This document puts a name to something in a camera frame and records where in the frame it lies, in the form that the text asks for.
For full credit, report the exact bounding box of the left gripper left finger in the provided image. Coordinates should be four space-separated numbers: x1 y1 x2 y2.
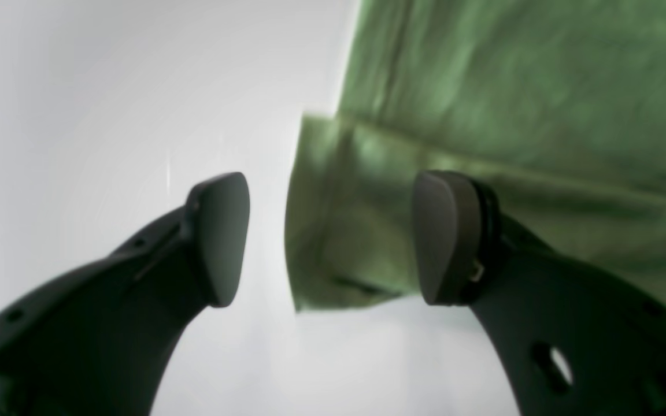
0 173 250 415

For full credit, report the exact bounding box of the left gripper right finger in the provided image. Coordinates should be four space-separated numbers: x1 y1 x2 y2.
412 170 666 415

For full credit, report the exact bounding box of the green polo shirt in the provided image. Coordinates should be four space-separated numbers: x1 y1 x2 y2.
284 1 666 313

